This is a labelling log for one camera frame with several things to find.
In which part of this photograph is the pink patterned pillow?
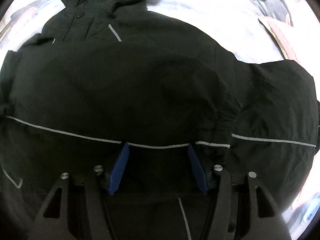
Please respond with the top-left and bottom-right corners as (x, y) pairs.
(259, 16), (300, 63)

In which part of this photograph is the grey floral bed quilt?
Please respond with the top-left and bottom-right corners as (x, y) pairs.
(1, 0), (283, 63)

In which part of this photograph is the black hooded jacket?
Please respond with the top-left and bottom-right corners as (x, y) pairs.
(1, 0), (319, 239)

